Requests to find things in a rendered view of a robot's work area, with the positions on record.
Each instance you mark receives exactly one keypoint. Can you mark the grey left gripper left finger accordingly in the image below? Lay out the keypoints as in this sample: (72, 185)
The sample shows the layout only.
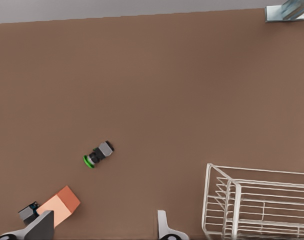
(40, 226)

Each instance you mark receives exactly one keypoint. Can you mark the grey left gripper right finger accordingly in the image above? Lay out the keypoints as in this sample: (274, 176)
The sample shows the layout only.
(164, 226)

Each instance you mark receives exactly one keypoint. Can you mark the orange box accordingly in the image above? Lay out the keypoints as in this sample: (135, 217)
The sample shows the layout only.
(59, 205)

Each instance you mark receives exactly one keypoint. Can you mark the grey button switch body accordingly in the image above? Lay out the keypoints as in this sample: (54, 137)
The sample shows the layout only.
(28, 213)

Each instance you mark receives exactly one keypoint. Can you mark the green button switch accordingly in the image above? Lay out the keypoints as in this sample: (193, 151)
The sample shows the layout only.
(98, 154)

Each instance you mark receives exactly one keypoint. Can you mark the silver frame post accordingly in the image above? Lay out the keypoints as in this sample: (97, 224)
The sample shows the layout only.
(287, 11)

